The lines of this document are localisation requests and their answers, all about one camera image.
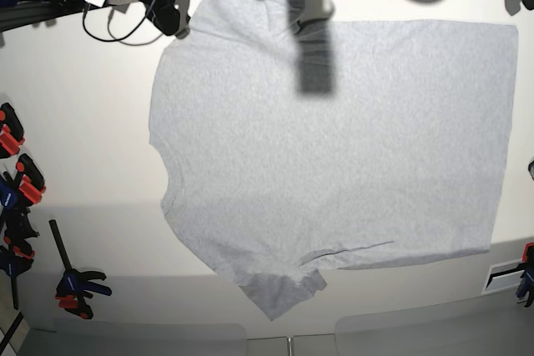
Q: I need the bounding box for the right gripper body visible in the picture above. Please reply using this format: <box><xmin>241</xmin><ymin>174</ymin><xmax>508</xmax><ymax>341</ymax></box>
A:
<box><xmin>139</xmin><ymin>0</ymin><xmax>181</xmax><ymax>36</ymax></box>

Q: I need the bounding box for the grey T-shirt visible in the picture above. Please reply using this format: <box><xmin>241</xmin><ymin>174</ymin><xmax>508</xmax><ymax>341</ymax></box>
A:
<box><xmin>149</xmin><ymin>0</ymin><xmax>518</xmax><ymax>319</ymax></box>

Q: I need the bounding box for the orange black clamp upper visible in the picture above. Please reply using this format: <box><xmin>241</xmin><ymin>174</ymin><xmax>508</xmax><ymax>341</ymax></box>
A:
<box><xmin>1</xmin><ymin>103</ymin><xmax>25</xmax><ymax>159</ymax></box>

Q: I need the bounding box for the orange black clamp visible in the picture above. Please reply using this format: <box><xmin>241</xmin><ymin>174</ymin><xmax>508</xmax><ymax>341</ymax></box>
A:
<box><xmin>15</xmin><ymin>153</ymin><xmax>46</xmax><ymax>207</ymax></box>
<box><xmin>1</xmin><ymin>103</ymin><xmax>25</xmax><ymax>159</ymax></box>

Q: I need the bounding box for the orange black clamp lower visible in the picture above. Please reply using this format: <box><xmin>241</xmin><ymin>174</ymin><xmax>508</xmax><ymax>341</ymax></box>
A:
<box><xmin>15</xmin><ymin>153</ymin><xmax>46</xmax><ymax>207</ymax></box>

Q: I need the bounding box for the blue bar clamp left edge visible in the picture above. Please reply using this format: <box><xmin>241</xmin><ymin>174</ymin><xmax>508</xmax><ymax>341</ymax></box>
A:
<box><xmin>1</xmin><ymin>172</ymin><xmax>38</xmax><ymax>310</ymax></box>

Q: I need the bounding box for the white black label card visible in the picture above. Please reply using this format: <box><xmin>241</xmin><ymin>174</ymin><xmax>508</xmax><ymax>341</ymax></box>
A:
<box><xmin>481</xmin><ymin>259</ymin><xmax>524</xmax><ymax>295</ymax></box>

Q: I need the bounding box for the blue clamp right edge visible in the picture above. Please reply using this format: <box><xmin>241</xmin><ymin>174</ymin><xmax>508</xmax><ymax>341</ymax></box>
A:
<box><xmin>516</xmin><ymin>243</ymin><xmax>534</xmax><ymax>308</ymax></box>

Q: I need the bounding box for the blue orange bar clamp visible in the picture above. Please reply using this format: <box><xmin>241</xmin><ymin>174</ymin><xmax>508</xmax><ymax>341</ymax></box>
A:
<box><xmin>49</xmin><ymin>219</ymin><xmax>113</xmax><ymax>320</ymax></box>

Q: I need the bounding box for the black camera cable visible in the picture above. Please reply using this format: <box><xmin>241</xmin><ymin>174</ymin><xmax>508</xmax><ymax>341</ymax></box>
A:
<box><xmin>81</xmin><ymin>0</ymin><xmax>176</xmax><ymax>47</ymax></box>

